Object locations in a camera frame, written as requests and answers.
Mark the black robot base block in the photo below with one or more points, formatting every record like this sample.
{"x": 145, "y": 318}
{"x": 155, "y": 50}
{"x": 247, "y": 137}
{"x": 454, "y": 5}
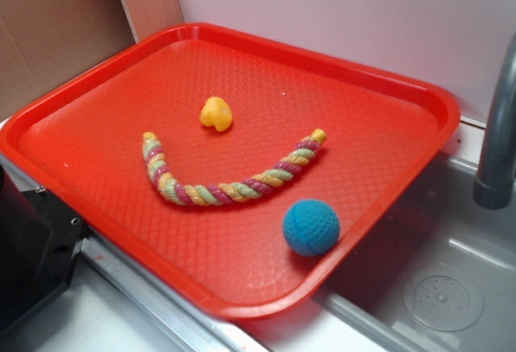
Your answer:
{"x": 40, "y": 239}

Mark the blue dimpled rubber ball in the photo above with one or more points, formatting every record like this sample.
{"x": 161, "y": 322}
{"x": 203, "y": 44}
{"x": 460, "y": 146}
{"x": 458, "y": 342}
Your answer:
{"x": 311, "y": 227}

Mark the red plastic tray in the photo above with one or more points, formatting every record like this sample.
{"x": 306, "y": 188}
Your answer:
{"x": 83, "y": 141}

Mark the yellow rubber duck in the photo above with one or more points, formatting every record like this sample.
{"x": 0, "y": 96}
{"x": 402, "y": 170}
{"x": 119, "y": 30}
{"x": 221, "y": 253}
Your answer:
{"x": 216, "y": 113}

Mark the grey plastic toy sink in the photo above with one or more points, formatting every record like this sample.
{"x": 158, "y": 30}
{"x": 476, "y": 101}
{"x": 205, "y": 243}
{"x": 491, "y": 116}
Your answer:
{"x": 437, "y": 273}

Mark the grey toy sink faucet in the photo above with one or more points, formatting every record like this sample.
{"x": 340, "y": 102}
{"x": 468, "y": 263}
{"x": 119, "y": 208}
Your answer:
{"x": 495, "y": 177}

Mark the brown cardboard panel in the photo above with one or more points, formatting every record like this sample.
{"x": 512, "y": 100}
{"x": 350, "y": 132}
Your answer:
{"x": 45, "y": 43}

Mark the multicolour twisted rope toy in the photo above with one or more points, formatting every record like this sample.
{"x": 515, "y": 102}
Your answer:
{"x": 249, "y": 189}

